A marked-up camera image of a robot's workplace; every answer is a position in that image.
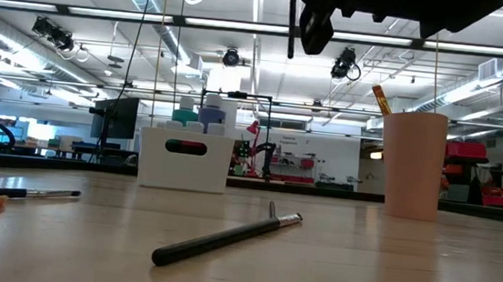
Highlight large purple paint bottle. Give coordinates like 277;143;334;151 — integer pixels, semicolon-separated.
196;92;228;135

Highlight small red paint bottle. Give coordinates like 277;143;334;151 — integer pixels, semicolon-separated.
183;120;210;157

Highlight large teal paint bottle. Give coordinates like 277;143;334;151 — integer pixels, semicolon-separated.
175;96;200;126

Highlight orange plastic cup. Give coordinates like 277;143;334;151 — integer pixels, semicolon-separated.
375;108;450;223

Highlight white plastic bin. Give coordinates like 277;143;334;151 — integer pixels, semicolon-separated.
136;125;236;196

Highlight red desk lamp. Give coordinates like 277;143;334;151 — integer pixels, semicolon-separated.
241;119;263;178

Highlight row of red parts bins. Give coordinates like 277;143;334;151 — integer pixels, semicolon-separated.
275;155;319;185

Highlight white air vent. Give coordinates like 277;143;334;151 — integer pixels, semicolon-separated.
476;56;499;83

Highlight red storage bins on shelf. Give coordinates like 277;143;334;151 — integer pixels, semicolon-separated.
445;139;489;164

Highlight black monitor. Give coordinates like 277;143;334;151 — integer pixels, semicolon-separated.
89;94;141;142

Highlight red storage bin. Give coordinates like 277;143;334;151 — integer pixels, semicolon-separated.
480;183;503;208

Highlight black overhead camera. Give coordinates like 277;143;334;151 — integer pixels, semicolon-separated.
329;45;364;83

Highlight round black ceiling camera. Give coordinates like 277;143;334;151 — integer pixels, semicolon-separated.
221;46;242;69

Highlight black stand frame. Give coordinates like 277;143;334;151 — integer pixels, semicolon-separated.
193;87;276;181

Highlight tan hanging cord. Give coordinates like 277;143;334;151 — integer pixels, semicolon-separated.
428;33;443;115
148;0;169;129

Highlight silver air duct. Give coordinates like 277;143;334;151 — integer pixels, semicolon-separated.
0;17;98;85
411;50;503;124

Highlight black ceiling camera cluster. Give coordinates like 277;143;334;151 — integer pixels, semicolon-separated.
29;15;78;53

